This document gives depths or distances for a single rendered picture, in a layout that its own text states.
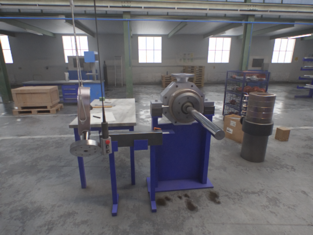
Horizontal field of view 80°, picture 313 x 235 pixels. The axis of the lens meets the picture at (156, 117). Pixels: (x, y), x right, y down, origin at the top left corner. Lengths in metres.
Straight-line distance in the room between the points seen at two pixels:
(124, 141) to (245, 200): 1.56
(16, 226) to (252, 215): 2.39
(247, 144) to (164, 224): 1.90
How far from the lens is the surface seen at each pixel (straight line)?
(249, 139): 3.33
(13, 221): 2.60
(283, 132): 4.53
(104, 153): 1.41
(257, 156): 3.43
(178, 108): 1.96
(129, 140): 1.90
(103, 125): 1.34
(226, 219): 2.29
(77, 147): 1.32
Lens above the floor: 1.55
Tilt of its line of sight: 17 degrees down
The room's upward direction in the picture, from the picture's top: straight up
